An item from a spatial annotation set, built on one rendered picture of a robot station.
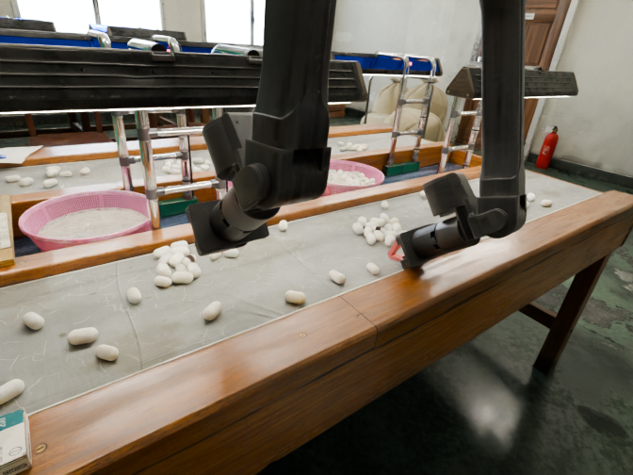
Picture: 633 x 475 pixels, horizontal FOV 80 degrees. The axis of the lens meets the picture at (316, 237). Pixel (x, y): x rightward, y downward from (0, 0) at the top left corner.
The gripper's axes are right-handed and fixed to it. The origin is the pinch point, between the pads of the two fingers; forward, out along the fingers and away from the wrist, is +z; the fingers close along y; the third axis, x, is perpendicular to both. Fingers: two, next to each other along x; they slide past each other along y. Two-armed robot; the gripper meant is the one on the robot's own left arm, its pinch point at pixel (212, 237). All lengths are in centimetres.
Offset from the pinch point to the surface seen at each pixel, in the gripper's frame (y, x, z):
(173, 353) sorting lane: 9.7, 14.8, 0.8
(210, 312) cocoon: 2.8, 10.9, 2.6
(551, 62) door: -465, -132, 116
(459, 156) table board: -139, -21, 47
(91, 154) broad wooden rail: 5, -49, 74
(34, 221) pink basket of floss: 23, -19, 41
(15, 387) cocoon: 27.1, 12.1, 1.8
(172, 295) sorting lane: 5.7, 6.3, 11.1
